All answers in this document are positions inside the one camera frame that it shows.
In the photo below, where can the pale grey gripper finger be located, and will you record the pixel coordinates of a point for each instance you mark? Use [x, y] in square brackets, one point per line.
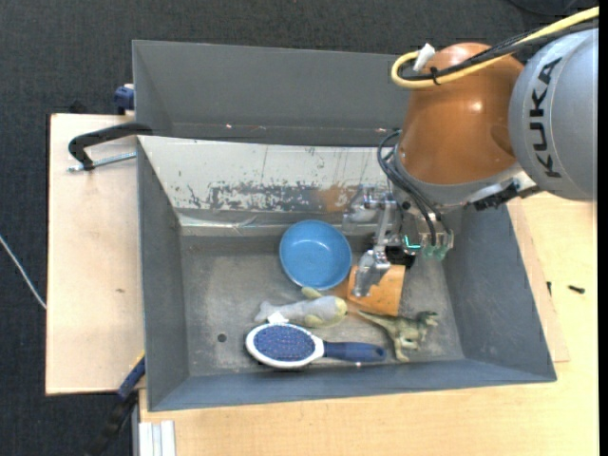
[381, 260]
[363, 278]

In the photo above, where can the blue bowl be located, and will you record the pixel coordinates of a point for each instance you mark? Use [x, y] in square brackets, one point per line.
[313, 254]

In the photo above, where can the orange cup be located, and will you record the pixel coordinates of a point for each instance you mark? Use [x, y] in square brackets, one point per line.
[387, 295]

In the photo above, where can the green toy dinosaur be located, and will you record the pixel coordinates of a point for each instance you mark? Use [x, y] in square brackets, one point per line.
[404, 330]

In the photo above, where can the blue and white hairbrush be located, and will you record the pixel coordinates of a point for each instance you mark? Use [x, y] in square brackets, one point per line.
[285, 345]

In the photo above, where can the grey and yellow plush whale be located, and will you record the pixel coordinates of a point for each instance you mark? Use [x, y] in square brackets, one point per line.
[309, 309]

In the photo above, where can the grey metal bin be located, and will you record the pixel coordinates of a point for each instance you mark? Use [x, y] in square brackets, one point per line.
[218, 292]

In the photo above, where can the small black screw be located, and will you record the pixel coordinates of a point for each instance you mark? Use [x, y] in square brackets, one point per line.
[577, 289]

